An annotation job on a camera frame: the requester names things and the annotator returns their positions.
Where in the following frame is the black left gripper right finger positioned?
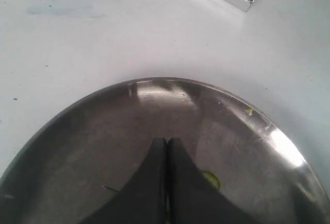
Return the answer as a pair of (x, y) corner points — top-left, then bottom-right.
(167, 138), (258, 223)

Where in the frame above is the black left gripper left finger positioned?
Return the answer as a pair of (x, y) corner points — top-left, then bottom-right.
(82, 138), (167, 224)

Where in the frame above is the green chili pepper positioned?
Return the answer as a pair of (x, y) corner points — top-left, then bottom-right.
(202, 170), (220, 190)

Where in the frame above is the round stainless steel plate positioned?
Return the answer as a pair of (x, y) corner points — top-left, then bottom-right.
(1, 78), (329, 223)

